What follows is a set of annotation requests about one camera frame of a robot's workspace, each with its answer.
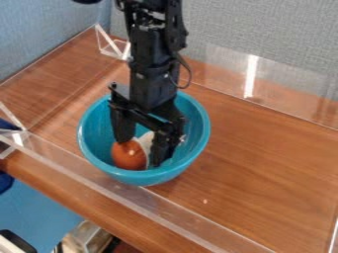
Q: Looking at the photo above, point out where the clear acrylic barrier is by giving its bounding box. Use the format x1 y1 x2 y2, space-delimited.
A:
183 40 338 130
0 131 276 253

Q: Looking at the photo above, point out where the black and white object corner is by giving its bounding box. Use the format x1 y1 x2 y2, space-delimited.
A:
0 229 37 253

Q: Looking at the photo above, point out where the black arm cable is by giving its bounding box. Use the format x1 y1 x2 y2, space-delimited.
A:
168 52 192 90

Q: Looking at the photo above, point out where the dark blue object at left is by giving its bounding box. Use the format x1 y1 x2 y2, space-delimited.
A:
0 118 21 195

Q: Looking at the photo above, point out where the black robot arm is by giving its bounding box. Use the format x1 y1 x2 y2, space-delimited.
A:
109 0 187 167

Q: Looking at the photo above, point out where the clear acrylic back barrier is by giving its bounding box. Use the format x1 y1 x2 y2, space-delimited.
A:
183 40 338 130

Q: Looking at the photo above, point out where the clear acrylic corner bracket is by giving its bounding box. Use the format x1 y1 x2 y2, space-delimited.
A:
95 24 131 61

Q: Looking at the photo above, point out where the grey metal object below table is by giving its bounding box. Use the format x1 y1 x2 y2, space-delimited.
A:
53 220 112 253

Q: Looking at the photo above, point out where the brown and white toy mushroom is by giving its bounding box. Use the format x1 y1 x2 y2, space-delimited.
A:
111 131 155 170

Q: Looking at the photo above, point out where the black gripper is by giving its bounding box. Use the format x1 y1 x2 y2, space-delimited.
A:
109 62 184 167

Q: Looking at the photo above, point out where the clear acrylic front barrier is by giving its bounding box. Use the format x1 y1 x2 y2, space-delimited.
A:
0 131 276 253

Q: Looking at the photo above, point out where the blue plastic bowl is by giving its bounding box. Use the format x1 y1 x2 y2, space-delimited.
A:
76 92 211 186

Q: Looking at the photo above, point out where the clear acrylic left bracket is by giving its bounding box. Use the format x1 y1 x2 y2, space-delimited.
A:
0 102 27 160

